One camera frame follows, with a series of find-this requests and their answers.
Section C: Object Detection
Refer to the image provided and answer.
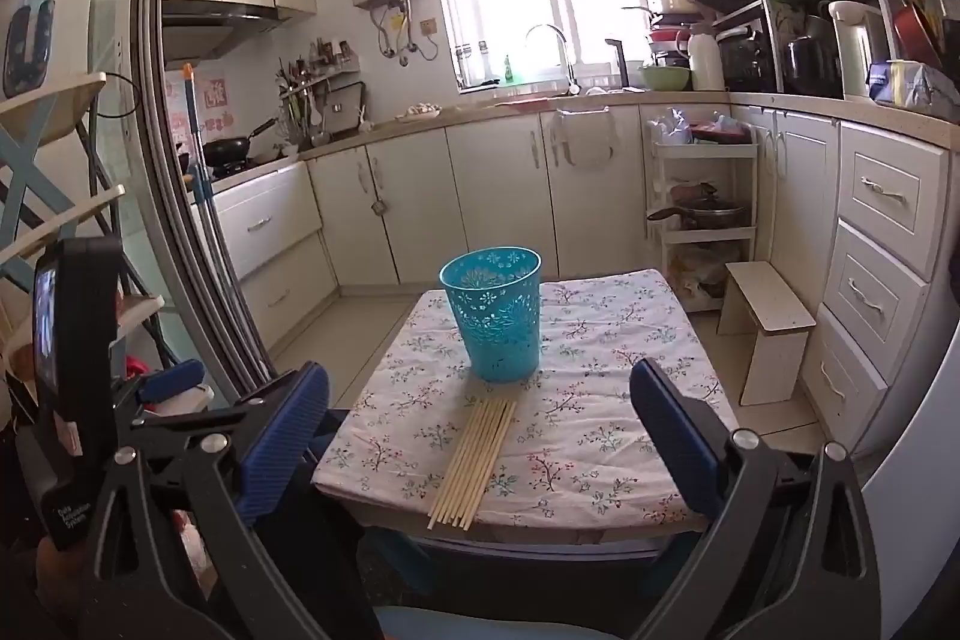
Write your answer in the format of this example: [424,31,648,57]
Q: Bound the teal perforated plastic basket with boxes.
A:
[439,246,543,384]

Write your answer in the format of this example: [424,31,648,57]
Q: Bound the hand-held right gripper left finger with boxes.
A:
[75,361,380,640]

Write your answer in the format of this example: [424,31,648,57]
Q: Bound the green bowl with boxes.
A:
[639,65,691,92]

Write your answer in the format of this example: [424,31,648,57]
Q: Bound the white electric water boiler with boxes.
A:
[827,0,890,100]

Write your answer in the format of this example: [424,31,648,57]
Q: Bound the black countertop oven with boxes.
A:
[718,29,781,94]

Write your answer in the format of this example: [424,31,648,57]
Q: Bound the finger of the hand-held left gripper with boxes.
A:
[120,359,207,416]

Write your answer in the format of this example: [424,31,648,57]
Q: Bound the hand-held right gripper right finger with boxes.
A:
[628,356,884,640]

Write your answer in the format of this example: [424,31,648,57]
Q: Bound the black filter tap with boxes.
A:
[604,38,629,88]

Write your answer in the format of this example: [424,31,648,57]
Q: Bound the pink wall stickers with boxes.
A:
[169,77,233,139]

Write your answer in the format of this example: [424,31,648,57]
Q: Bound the red hanging pan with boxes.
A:
[892,2,942,67]

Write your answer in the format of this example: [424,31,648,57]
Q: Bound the stack of pots and bowls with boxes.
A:
[646,0,695,67]

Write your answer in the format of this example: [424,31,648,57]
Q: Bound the blue packaging bag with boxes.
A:
[866,59,960,120]

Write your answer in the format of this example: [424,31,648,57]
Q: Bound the wooden step stool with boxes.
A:
[716,261,818,407]

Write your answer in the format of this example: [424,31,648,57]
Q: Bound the blue broom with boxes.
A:
[182,62,241,281]

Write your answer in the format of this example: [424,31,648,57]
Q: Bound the white folding shelf rack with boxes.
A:
[0,74,128,281]

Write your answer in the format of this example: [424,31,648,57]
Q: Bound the dark lidded pan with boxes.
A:
[649,197,751,230]

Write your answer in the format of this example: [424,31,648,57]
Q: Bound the range hood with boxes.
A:
[161,0,301,60]

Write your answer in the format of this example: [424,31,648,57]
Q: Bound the wall utensil rack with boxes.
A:
[277,40,365,146]

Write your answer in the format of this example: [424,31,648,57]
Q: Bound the white cabinet door hanging bin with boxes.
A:
[551,107,623,169]

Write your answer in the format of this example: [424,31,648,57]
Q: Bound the floral tablecloth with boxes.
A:
[311,269,740,532]

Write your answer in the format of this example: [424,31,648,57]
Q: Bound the row of cream base cabinets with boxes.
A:
[191,92,960,461]

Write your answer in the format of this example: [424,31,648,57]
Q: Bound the white tiered storage cart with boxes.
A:
[646,115,760,311]

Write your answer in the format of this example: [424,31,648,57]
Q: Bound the chrome sink faucet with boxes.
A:
[523,23,580,95]

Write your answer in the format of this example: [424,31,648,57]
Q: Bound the black pot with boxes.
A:
[784,36,841,97]

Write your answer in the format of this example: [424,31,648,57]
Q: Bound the bundle of wooden chopsticks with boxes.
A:
[427,396,520,531]

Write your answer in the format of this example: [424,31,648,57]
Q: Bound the black frying pan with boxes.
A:
[202,119,278,169]

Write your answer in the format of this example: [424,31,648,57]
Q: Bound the white thermos jug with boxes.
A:
[687,26,726,92]

